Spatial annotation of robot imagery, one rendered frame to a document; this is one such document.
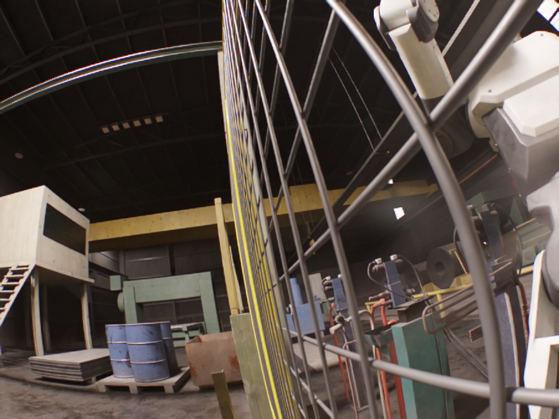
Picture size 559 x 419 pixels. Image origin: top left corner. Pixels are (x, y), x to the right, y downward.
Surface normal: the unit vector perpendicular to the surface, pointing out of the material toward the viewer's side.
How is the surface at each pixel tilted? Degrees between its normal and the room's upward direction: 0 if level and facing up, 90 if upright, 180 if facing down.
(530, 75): 65
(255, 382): 90
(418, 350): 90
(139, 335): 90
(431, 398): 90
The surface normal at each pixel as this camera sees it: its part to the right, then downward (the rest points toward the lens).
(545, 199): -0.95, -0.32
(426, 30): -0.14, 0.61
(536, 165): -0.76, 0.30
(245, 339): 0.13, -0.38
